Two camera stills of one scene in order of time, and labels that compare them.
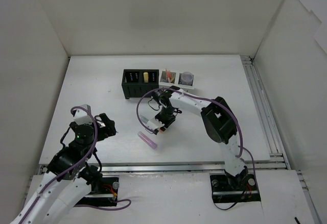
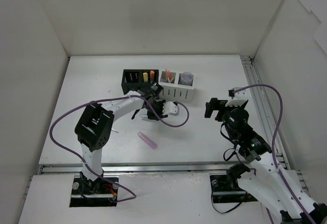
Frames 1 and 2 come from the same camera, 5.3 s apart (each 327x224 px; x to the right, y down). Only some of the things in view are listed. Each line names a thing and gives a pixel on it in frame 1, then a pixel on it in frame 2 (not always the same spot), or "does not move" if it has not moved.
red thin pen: x=168 y=73 does not move
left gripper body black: x=107 y=126 -> x=155 y=113
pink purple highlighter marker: x=147 y=140 does not move
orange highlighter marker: x=162 y=129 -> x=152 y=74
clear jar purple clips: x=186 y=78 does not move
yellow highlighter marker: x=145 y=77 does not move
